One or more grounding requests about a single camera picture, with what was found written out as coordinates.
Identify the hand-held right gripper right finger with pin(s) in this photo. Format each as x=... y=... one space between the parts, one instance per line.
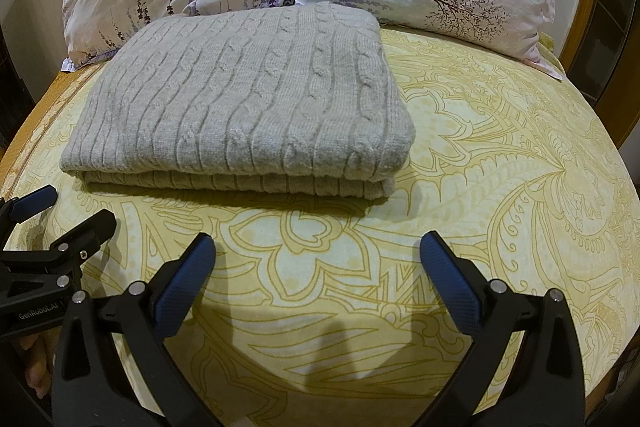
x=452 y=287

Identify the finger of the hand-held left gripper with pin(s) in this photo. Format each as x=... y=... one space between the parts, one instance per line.
x=95 y=227
x=35 y=202

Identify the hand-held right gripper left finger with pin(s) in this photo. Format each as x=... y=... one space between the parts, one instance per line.
x=180 y=292

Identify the person's left hand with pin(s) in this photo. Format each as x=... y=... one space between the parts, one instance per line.
x=40 y=367

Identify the yellow patterned bed sheet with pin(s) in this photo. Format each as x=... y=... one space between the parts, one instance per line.
x=500 y=207

